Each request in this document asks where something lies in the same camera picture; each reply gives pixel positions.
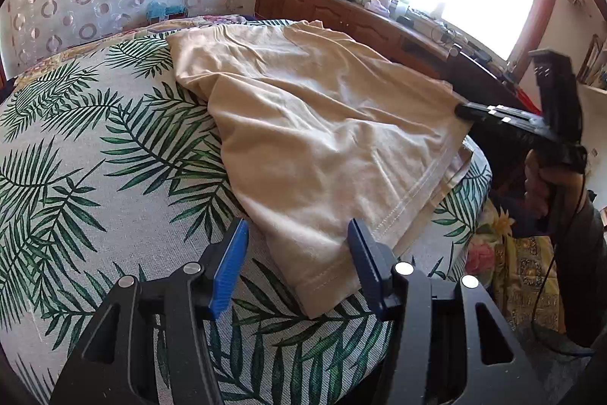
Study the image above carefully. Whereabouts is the leaf print blanket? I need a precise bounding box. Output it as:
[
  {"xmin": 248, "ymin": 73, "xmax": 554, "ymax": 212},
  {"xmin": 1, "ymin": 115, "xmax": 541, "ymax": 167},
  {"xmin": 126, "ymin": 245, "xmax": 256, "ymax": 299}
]
[{"xmin": 0, "ymin": 18, "xmax": 493, "ymax": 405}]

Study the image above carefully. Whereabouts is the wooden sideboard cabinet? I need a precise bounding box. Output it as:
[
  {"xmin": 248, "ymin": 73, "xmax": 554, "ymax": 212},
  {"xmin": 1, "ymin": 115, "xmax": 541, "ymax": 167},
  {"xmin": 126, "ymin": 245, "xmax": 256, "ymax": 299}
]
[{"xmin": 255, "ymin": 0, "xmax": 546, "ymax": 178}]

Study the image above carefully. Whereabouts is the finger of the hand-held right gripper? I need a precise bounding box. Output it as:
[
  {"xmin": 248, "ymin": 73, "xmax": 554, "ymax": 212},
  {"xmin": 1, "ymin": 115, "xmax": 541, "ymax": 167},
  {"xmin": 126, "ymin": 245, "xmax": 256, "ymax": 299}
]
[
  {"xmin": 456, "ymin": 100, "xmax": 545, "ymax": 123},
  {"xmin": 454, "ymin": 106, "xmax": 547, "ymax": 141}
]

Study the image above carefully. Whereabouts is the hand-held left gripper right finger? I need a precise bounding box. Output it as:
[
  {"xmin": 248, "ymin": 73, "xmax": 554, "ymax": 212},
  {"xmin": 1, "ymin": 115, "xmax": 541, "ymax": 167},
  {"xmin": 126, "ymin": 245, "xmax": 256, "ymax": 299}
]
[{"xmin": 347, "ymin": 218, "xmax": 546, "ymax": 405}]

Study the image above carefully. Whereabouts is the person's right hand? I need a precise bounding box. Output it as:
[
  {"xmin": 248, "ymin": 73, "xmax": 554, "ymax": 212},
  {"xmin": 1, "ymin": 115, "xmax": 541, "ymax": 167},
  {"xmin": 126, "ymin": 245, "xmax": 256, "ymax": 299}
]
[{"xmin": 523, "ymin": 148, "xmax": 586, "ymax": 237}]

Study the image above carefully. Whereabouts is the person's right forearm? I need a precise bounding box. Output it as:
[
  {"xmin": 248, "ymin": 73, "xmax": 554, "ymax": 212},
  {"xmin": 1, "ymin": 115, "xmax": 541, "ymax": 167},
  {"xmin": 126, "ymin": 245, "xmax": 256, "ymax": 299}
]
[{"xmin": 560, "ymin": 191, "xmax": 607, "ymax": 353}]

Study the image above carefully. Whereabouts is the black cable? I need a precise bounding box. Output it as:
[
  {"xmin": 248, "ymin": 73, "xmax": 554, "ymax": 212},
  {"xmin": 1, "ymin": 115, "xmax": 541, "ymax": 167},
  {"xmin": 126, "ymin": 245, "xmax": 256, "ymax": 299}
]
[{"xmin": 530, "ymin": 177, "xmax": 598, "ymax": 358}]

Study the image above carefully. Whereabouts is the wall shelf with books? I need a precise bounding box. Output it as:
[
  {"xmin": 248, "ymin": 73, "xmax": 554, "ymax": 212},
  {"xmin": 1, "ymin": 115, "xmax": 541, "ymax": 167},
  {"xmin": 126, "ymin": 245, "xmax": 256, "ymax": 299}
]
[{"xmin": 576, "ymin": 34, "xmax": 607, "ymax": 95}]

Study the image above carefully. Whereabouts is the floral quilt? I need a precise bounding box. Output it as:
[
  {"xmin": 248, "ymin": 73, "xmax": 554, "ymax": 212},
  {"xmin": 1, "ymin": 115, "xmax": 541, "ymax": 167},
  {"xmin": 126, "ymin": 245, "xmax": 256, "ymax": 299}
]
[{"xmin": 12, "ymin": 13, "xmax": 570, "ymax": 334}]

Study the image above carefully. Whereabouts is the blue plastic toy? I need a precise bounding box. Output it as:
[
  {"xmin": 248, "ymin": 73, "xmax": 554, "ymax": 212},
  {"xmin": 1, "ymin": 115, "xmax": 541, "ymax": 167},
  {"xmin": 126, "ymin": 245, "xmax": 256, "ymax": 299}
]
[{"xmin": 145, "ymin": 1, "xmax": 187, "ymax": 24}]

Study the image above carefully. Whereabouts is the beige printed t-shirt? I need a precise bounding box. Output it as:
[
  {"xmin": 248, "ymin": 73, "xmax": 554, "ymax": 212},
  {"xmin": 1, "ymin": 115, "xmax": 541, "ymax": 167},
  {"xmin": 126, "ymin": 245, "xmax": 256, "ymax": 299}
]
[{"xmin": 167, "ymin": 20, "xmax": 475, "ymax": 320}]

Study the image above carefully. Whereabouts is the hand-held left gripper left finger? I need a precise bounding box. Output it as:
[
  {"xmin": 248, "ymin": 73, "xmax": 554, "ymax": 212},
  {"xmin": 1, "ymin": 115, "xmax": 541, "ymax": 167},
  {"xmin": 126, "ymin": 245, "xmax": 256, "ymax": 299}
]
[{"xmin": 50, "ymin": 217, "xmax": 250, "ymax": 405}]

